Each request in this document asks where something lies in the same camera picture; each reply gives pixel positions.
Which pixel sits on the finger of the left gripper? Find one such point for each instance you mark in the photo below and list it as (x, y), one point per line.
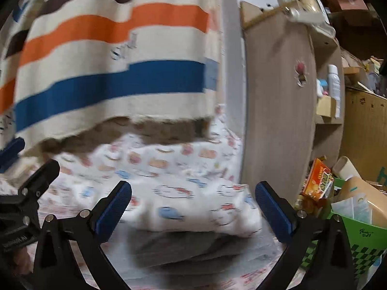
(36, 185)
(9, 154)

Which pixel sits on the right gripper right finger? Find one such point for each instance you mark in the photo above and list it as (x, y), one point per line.
(331, 266)

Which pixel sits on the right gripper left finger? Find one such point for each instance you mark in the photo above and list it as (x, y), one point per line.
(55, 265)

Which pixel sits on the white cartoon print pants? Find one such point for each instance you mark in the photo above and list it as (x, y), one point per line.
(170, 202)

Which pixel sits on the green checkered box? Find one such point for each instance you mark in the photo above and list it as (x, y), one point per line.
(363, 211)

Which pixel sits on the patterned bed sheet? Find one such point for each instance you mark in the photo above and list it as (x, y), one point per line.
(92, 163)

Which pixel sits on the orange snack packet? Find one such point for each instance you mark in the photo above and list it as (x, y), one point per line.
(319, 181)

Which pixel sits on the striped hanging curtain cloth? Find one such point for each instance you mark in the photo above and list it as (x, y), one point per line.
(68, 65)

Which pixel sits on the large cardboard box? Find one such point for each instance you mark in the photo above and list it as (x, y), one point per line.
(364, 135)

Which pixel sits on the white spray bottle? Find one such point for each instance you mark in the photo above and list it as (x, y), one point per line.
(334, 86)

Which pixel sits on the wooden side cabinet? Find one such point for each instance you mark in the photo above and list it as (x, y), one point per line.
(284, 132)

